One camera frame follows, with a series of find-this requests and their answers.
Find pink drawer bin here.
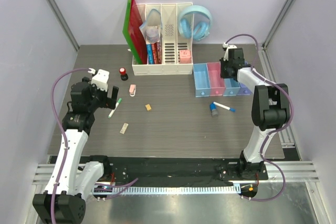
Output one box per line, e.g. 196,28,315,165
207,62,226,96

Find light blue drawer bin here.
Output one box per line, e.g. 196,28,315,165
193,63,211,98

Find small tan eraser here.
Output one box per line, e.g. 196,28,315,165
145,104,152,111

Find beige long eraser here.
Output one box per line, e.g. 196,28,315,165
120,123,129,134

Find blue white marker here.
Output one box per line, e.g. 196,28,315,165
213,102,236,112

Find purple drawer bin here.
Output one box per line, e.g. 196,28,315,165
237,83,252,95

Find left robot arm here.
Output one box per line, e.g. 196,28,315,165
33,70,119,223

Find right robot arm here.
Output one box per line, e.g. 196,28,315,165
220,44,290,180

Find green white marker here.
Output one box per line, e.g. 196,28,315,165
108,98,122,119

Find pink stapler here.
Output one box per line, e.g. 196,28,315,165
129,84,137,97

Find red black stamp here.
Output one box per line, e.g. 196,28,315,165
119,68,129,81

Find blue grey glue stick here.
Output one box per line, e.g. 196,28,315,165
209,103,218,117

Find pink cube box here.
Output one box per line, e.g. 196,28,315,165
179,49,192,64

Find light blue headphones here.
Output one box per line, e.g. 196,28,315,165
177,5,213,41

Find white file organizer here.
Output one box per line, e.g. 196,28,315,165
132,2,193,76

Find green red folder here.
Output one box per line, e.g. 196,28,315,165
122,0,148,65

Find clear zip pouch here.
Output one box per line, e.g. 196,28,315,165
139,9,162,44

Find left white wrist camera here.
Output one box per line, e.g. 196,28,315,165
91,69,110,92

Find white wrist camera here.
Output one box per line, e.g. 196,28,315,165
222,42,237,61
91,69,110,92

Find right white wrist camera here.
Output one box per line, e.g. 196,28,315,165
222,42,237,61

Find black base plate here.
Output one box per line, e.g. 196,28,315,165
76,155,271,183

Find white slotted cable duct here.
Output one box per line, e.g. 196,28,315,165
121,184,241,196

